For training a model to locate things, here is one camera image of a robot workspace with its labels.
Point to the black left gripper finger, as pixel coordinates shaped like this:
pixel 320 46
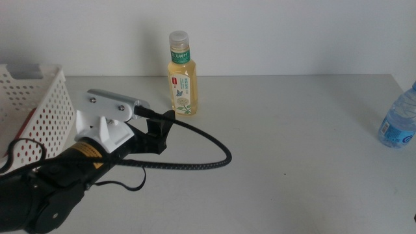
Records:
pixel 164 130

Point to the yellow tea bottle green label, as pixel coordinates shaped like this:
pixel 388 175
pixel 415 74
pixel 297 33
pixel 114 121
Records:
pixel 182 84

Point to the red soda can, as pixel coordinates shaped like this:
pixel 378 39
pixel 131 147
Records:
pixel 26 122

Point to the clear water bottle blue label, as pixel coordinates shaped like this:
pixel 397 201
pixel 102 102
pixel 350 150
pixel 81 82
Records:
pixel 398 126

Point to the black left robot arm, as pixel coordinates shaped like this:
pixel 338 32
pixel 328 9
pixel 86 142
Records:
pixel 32 201

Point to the white perforated plastic basket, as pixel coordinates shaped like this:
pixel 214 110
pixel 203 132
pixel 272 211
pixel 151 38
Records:
pixel 48 107

